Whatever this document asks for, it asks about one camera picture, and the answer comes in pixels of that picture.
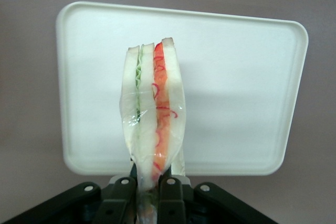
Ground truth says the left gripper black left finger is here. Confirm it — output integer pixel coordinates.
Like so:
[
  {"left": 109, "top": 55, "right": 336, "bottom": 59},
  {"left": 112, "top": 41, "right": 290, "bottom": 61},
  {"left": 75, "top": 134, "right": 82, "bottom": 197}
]
[{"left": 0, "top": 176, "right": 139, "bottom": 224}]

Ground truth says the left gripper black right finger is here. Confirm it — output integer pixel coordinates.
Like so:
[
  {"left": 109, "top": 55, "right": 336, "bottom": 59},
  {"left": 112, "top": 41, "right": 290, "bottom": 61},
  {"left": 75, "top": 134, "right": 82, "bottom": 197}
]
[{"left": 157, "top": 176, "right": 279, "bottom": 224}]

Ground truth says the triangle sandwich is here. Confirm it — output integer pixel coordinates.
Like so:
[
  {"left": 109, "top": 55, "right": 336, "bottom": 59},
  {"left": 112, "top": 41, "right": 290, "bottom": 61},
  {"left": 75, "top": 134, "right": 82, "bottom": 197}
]
[{"left": 118, "top": 37, "right": 186, "bottom": 224}]

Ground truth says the cream rectangular plastic tray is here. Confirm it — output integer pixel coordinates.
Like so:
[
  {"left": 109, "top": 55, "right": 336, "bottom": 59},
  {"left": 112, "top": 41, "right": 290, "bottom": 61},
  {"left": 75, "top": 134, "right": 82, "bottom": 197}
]
[{"left": 56, "top": 1, "right": 309, "bottom": 177}]

